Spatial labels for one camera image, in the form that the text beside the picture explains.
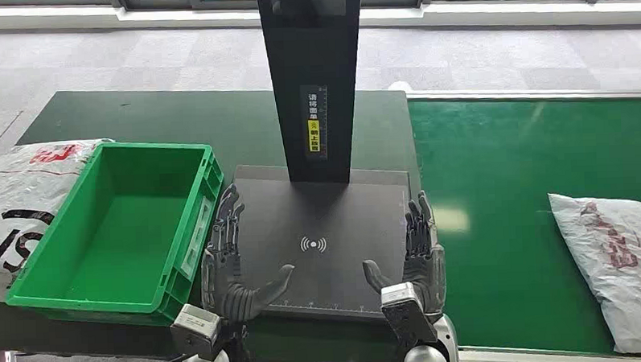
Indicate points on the dark green table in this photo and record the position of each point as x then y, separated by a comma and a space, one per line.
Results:
163, 116

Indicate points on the green plastic crate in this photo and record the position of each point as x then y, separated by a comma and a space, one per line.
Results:
120, 235

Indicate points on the large white printed bag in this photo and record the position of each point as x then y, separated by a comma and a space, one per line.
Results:
17, 190

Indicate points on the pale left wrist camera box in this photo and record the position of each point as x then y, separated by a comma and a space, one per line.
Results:
196, 331

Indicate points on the white window sill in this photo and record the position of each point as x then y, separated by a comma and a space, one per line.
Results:
80, 20

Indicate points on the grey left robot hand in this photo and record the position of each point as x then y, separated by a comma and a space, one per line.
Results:
222, 279

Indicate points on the green conveyor belt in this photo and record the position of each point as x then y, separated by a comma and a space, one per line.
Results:
512, 168

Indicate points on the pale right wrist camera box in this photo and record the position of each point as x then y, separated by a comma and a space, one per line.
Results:
407, 313

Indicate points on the silver conveyor frame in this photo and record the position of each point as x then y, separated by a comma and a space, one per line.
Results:
509, 94

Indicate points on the grey parcel bag red print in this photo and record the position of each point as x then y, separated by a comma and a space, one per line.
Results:
611, 255

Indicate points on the small white rounded object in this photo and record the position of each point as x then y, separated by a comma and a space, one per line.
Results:
398, 86

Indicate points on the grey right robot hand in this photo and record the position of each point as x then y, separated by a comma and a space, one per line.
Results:
425, 267

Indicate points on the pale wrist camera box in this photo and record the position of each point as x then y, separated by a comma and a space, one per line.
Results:
407, 313
196, 331

